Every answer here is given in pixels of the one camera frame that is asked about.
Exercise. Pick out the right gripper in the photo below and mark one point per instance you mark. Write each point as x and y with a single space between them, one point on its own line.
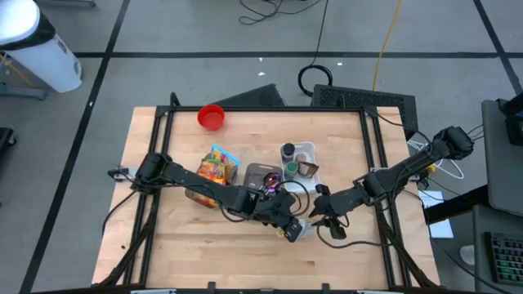
331 204

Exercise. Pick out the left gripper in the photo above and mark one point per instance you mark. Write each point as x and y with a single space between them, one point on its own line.
278 208

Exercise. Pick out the green-lid spice jar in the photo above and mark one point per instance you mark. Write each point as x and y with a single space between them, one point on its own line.
291 169

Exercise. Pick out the black-lid spice jar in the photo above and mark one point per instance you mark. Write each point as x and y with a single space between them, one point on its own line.
288 150

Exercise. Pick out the yellow red blue snack bag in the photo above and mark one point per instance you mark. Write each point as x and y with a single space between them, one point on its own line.
229 157

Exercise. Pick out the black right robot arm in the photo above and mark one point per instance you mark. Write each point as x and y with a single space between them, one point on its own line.
408 171

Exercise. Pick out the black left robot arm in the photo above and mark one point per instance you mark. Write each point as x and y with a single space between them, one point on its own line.
196 181

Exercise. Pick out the red plastic bowl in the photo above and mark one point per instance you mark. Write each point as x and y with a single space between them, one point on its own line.
211 117

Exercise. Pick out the black perforated case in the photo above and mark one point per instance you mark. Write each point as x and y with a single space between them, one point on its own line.
363 102

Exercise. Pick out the white paper sheet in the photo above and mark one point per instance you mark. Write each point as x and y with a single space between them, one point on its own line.
443 230

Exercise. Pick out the white computer mouse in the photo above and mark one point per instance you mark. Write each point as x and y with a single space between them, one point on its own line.
467 255

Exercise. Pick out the dark keyboard desk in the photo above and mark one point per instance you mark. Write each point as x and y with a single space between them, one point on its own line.
479 228

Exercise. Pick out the backlit keyboard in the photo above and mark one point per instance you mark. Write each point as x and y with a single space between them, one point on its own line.
506 259

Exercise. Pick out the black box on grey desk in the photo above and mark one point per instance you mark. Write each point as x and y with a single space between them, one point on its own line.
515 122

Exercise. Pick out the white trash can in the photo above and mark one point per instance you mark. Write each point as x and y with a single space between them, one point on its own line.
41 61

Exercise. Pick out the black aluminium frame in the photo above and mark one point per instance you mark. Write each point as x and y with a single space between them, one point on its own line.
286 109

